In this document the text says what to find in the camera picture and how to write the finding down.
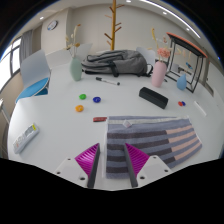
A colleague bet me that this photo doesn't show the white remote control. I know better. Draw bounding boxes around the white remote control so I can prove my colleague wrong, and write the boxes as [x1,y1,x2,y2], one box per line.
[12,122,40,155]

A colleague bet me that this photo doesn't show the black marker pen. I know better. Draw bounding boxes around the black marker pen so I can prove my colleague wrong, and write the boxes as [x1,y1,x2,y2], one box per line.
[95,76,121,86]

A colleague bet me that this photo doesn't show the blue vase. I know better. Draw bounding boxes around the blue vase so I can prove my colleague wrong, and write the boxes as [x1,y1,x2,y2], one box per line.
[176,73,188,91]

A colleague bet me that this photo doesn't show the grey curtain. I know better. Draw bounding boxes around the grey curtain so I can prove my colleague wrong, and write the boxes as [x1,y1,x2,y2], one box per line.
[19,29,34,64]

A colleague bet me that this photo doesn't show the grey backpack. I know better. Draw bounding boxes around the grey backpack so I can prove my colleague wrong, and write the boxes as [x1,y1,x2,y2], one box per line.
[81,49,154,78]

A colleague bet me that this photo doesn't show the green vase with dried stems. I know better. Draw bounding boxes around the green vase with dried stems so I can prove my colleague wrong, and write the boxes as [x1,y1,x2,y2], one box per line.
[64,23,83,82]

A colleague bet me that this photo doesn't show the grey striped towel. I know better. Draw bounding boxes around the grey striped towel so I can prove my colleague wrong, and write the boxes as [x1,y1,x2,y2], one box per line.
[105,115,203,180]

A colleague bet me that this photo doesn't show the ceiling light strip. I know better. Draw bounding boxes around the ceiling light strip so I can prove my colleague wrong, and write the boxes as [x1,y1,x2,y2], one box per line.
[139,0,202,39]

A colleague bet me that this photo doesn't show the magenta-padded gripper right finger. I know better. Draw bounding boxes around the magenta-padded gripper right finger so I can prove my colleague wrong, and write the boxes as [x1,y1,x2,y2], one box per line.
[124,143,173,188]

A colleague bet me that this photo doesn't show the recessed ceiling lights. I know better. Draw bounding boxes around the recessed ceiling lights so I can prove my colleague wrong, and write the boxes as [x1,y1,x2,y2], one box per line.
[39,10,192,32]

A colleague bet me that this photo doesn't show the black frame stand orange top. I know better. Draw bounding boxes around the black frame stand orange top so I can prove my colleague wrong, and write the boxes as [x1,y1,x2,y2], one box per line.
[165,32,208,94]

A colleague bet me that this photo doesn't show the black rectangular case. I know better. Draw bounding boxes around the black rectangular case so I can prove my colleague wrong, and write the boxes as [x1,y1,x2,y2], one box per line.
[138,86,169,110]

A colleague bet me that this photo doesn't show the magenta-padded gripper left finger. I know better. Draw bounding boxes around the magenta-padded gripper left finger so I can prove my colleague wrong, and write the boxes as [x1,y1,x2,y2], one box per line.
[53,143,101,189]

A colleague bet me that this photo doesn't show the small red bar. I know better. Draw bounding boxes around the small red bar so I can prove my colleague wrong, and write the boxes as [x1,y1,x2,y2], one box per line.
[92,116,108,123]

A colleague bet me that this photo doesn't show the round wall clock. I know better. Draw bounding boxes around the round wall clock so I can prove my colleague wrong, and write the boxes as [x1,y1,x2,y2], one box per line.
[46,20,59,31]

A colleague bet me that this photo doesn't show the white plastic chair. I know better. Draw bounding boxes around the white plastic chair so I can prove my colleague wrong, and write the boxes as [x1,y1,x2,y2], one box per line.
[136,46,157,68]

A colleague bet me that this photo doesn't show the wooden coat rack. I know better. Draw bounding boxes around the wooden coat rack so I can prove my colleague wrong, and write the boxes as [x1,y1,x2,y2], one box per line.
[103,0,125,52]

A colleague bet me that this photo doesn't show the white chair blue seat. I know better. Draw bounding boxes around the white chair blue seat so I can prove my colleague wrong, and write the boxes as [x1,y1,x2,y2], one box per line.
[15,49,52,104]

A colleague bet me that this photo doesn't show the large window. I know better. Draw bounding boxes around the large window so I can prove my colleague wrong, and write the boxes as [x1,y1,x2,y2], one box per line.
[0,37,23,91]

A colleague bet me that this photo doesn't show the pink vase with flowers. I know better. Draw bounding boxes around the pink vase with flowers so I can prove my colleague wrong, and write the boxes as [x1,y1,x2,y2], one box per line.
[150,28,172,88]

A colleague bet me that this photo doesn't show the white flat bar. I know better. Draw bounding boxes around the white flat bar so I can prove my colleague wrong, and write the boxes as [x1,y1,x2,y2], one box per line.
[193,100,208,118]

